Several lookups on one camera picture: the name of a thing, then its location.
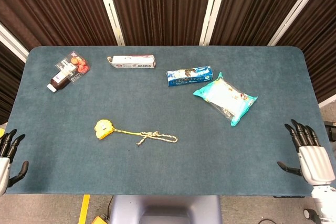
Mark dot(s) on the clear box with red caps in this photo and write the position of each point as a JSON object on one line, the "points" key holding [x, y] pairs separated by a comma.
{"points": [[78, 64]]}

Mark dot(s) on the white pink toothpaste box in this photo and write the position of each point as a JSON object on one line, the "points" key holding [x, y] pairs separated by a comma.
{"points": [[131, 61]]}

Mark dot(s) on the black device beside table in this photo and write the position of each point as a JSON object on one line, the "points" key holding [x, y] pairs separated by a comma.
{"points": [[330, 130]]}

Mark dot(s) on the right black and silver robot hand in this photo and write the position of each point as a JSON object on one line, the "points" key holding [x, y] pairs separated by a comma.
{"points": [[316, 163]]}

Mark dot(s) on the yellow tape measure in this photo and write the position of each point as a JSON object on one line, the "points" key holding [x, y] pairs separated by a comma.
{"points": [[103, 129]]}

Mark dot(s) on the brown bottle with white cap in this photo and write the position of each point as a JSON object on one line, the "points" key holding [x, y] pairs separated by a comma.
{"points": [[60, 81]]}

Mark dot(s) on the teal clear snack packet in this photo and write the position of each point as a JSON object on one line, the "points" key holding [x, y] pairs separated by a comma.
{"points": [[225, 95]]}

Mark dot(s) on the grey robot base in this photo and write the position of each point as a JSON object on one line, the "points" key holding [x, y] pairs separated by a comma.
{"points": [[123, 208]]}

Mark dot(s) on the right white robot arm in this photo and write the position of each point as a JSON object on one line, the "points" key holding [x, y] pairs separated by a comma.
{"points": [[324, 200]]}

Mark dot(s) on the brown corrugated partition panel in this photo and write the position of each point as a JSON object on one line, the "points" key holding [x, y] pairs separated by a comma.
{"points": [[8, 82], [162, 6], [262, 3], [323, 37], [52, 3]]}

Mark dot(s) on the orange yellow floor object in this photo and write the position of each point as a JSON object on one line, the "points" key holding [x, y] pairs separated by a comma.
{"points": [[99, 220]]}

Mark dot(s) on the white partition post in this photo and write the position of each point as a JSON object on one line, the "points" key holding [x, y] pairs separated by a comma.
{"points": [[13, 44], [110, 9], [210, 9], [329, 100], [299, 9]]}

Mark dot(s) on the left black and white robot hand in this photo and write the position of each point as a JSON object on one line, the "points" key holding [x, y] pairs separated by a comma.
{"points": [[4, 171]]}

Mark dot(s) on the blue felt table cover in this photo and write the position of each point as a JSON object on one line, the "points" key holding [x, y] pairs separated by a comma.
{"points": [[168, 161]]}

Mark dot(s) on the blue cookie box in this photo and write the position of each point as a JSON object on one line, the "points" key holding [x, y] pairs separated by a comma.
{"points": [[189, 77]]}

